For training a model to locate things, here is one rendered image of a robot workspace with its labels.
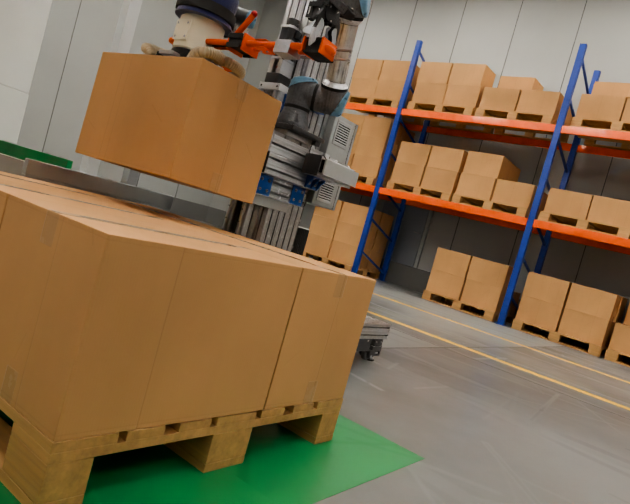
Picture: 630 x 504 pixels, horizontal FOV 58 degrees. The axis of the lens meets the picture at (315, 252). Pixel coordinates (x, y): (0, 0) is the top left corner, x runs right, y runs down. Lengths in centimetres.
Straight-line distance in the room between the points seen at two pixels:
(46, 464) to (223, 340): 44
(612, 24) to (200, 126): 962
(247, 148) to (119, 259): 108
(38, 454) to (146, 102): 127
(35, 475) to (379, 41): 1209
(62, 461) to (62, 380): 16
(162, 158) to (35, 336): 88
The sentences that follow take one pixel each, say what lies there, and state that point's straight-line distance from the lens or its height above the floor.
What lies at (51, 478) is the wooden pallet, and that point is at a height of 7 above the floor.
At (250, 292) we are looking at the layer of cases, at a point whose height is 46.
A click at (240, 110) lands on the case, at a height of 98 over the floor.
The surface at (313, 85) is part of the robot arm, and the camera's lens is 257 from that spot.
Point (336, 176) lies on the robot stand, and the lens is 257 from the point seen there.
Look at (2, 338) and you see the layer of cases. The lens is 138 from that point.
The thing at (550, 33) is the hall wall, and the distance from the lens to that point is 1131.
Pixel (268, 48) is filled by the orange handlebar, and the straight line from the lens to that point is 208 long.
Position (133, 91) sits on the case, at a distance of 220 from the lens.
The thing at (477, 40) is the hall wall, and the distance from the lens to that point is 1176.
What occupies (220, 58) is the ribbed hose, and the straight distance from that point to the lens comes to 217.
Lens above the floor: 66
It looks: 3 degrees down
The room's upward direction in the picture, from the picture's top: 16 degrees clockwise
